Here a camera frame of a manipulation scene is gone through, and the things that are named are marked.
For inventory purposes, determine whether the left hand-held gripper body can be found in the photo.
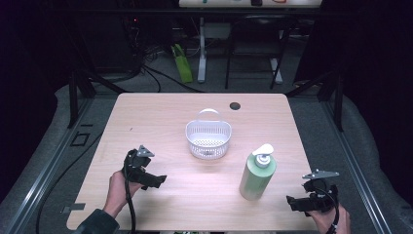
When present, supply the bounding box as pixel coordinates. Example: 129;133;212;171
123;144;156;183

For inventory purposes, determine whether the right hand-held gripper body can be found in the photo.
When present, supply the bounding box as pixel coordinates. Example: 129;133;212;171
301;168;341;215

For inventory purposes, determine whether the person's right hand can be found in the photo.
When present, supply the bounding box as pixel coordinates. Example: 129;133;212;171
305;205;352;234

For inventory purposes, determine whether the person's left hand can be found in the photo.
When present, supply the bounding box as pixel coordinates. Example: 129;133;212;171
102;170;144;218

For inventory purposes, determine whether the green pump bottle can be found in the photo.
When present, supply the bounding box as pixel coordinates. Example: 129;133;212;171
239;142;278;202

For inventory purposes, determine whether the black tape square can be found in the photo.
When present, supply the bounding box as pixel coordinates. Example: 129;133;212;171
69;131;92;148

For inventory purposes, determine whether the white plastic basket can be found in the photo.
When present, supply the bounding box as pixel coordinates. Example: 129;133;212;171
185;108;233;161

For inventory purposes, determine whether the grey tape strip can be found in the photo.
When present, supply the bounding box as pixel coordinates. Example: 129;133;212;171
60;202;87;215

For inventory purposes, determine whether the black metal stand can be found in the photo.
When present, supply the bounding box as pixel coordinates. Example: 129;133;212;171
66;68;131;130
284;68;346;133

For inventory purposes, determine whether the white desk leg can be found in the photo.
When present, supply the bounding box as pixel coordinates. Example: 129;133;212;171
269;58;284;86
197;17;208;84

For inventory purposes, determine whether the black chair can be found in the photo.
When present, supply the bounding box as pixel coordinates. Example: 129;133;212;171
224;14;293;91

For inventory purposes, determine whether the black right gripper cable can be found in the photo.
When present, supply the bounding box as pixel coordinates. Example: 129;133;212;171
319;186;341;234

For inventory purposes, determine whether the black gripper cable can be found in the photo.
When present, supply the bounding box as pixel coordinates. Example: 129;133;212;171
122;164;137;234
319;186;341;234

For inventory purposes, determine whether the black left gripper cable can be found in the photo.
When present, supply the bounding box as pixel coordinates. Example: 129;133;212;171
122;164;137;234

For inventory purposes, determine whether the aluminium floor rail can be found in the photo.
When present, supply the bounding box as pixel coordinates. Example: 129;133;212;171
320;98;395;234
3;97;95;234

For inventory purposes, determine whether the black floor cable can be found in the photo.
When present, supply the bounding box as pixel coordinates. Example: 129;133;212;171
34;130;105;234

